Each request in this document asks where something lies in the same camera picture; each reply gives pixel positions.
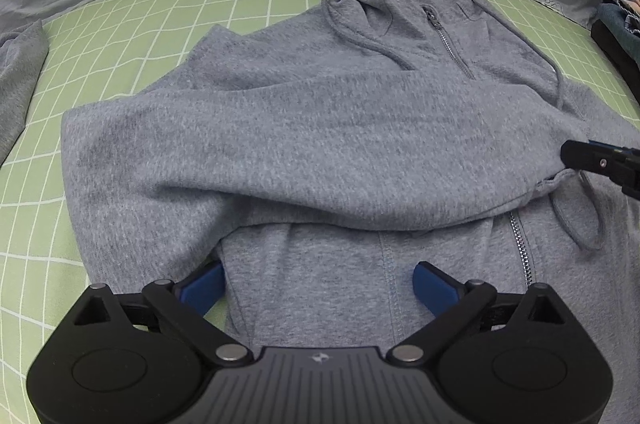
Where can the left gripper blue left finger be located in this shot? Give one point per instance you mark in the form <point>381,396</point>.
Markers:
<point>202,288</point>

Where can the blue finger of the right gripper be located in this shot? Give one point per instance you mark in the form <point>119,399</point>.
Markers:
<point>605,146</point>

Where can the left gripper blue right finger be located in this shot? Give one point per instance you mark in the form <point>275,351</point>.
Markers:
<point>436,290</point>

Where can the grey zip hoodie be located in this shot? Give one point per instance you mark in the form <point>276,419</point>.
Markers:
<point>320,159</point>

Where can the folded black garment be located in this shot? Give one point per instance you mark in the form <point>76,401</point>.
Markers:
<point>615,53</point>

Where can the folded blue jeans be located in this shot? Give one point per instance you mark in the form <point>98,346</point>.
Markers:
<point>618,19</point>

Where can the green grid mat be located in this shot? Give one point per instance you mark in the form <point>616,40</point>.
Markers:
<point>115,48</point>

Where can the grey sweatpants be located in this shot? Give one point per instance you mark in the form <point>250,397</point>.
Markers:
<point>23,53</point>

